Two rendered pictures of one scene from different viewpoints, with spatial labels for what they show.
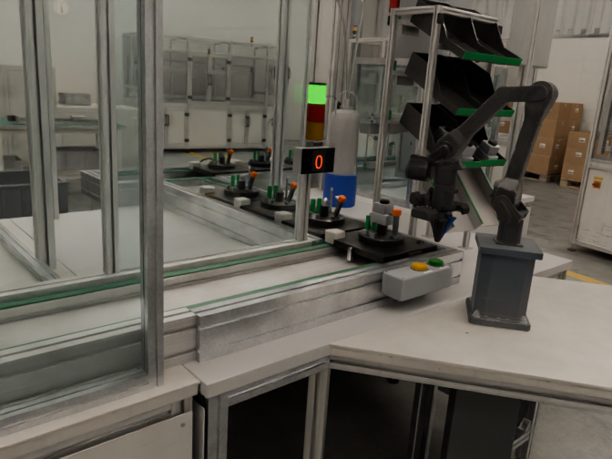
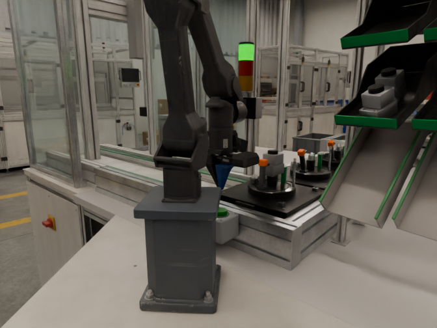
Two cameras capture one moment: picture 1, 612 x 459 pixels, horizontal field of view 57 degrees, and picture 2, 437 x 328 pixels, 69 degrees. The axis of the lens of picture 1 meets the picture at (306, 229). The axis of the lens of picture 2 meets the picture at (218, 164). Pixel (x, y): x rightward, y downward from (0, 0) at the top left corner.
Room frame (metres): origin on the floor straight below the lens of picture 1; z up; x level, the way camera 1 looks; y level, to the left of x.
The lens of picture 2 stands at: (1.35, -1.10, 1.26)
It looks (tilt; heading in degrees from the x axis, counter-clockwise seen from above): 13 degrees down; 83
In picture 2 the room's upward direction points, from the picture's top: straight up
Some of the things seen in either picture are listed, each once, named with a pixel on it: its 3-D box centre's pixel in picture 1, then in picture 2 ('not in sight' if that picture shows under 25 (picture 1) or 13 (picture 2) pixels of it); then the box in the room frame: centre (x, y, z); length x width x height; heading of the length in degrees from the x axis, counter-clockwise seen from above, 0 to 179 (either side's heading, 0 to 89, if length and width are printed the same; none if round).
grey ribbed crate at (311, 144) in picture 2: not in sight; (333, 150); (2.75, 1.59, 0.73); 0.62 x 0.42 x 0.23; 131
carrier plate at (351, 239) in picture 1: (380, 243); (271, 194); (1.62, -0.23, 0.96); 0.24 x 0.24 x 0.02; 41
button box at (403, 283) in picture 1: (417, 279); (199, 217); (1.40, -0.30, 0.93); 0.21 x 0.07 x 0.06; 131
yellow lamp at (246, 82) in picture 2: (314, 130); (245, 83); (1.58, -0.01, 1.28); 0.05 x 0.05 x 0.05
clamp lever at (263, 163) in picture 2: (393, 221); (264, 172); (1.59, -0.25, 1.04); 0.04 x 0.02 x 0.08; 41
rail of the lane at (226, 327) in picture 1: (350, 290); (171, 201); (1.32, -0.12, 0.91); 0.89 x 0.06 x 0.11; 131
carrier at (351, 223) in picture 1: (324, 209); (310, 163); (1.81, -0.06, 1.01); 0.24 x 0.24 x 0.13; 41
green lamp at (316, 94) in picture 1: (317, 94); (246, 52); (1.58, -0.01, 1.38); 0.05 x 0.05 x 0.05
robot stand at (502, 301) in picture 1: (502, 280); (183, 244); (1.35, -0.51, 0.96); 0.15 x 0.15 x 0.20; 79
